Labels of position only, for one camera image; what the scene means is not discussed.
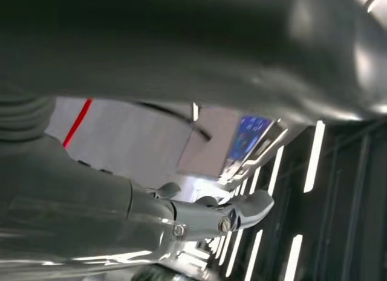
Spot blue display screen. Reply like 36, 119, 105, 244
228, 115, 274, 163

